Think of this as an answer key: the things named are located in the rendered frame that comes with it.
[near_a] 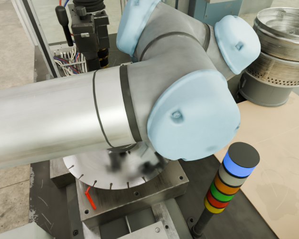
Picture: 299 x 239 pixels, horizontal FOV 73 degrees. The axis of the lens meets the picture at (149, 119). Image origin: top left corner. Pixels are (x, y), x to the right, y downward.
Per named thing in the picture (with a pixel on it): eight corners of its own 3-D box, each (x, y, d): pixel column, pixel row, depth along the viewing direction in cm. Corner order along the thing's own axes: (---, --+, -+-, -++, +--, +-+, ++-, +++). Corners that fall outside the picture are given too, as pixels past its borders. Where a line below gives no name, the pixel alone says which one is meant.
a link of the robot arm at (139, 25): (140, 9, 18) (229, 50, 23) (132, -22, 26) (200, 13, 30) (113, 77, 23) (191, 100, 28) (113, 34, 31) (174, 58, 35)
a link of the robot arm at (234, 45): (216, -1, 27) (259, 24, 31) (172, 52, 36) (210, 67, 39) (224, 42, 24) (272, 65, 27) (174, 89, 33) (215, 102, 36)
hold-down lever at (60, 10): (88, 13, 39) (88, 5, 40) (53, 10, 37) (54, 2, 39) (90, 48, 45) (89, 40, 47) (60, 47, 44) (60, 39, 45)
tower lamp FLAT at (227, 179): (251, 181, 33) (258, 172, 31) (228, 190, 32) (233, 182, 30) (234, 159, 36) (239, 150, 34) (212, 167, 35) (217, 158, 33)
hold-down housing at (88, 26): (108, 94, 53) (92, 11, 38) (90, 97, 52) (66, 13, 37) (107, 81, 56) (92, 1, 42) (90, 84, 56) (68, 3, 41)
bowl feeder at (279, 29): (308, 105, 98) (367, 30, 71) (257, 121, 90) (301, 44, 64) (263, 71, 117) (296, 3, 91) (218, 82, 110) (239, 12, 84)
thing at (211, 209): (228, 209, 43) (233, 204, 41) (210, 217, 42) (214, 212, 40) (217, 190, 46) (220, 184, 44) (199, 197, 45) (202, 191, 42)
